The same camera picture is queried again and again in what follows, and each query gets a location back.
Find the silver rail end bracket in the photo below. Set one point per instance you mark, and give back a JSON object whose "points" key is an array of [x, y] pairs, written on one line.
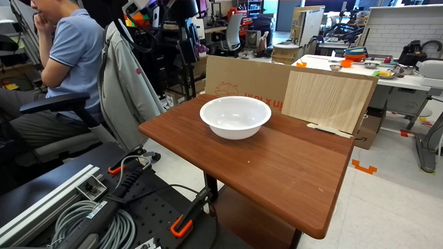
{"points": [[92, 188]]}

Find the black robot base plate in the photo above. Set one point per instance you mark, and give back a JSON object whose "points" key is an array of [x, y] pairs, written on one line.
{"points": [[153, 202]]}

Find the white plastic bowl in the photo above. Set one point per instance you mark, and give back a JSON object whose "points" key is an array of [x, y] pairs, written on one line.
{"points": [[236, 118]]}

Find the long aluminium rail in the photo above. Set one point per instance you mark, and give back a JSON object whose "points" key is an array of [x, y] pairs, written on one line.
{"points": [[47, 198]]}

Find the black metal table frame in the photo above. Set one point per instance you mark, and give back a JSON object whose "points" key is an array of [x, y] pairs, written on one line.
{"points": [[211, 184]]}

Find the person in blue polo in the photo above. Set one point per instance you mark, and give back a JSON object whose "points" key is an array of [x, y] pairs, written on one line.
{"points": [[77, 46]]}

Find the brown wooden lower shelf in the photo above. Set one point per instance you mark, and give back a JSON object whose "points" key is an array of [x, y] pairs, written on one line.
{"points": [[250, 221]]}

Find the brown wooden table top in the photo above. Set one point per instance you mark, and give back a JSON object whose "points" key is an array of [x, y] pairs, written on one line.
{"points": [[278, 174]]}

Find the grey jacket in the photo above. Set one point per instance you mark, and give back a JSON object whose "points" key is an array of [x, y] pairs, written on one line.
{"points": [[125, 91]]}

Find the white mesh office chair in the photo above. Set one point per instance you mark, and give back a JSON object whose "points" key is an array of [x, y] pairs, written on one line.
{"points": [[233, 32]]}

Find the red stacked bowls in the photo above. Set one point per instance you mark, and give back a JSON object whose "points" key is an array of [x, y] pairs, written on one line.
{"points": [[355, 55]]}

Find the white pegboard panel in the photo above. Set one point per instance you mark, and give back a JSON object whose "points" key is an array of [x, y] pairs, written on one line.
{"points": [[402, 28]]}

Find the black armrest office chair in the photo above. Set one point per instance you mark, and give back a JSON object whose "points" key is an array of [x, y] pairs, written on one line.
{"points": [[51, 104]]}

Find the small cardboard box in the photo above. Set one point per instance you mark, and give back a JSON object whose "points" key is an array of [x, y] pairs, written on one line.
{"points": [[369, 129]]}

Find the large cardboard panel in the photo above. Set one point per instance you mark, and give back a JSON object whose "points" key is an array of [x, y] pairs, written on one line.
{"points": [[231, 77]]}

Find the black bag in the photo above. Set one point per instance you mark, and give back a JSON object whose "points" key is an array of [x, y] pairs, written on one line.
{"points": [[416, 53]]}

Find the small orange toy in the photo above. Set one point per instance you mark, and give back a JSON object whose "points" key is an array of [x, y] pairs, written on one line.
{"points": [[347, 62]]}

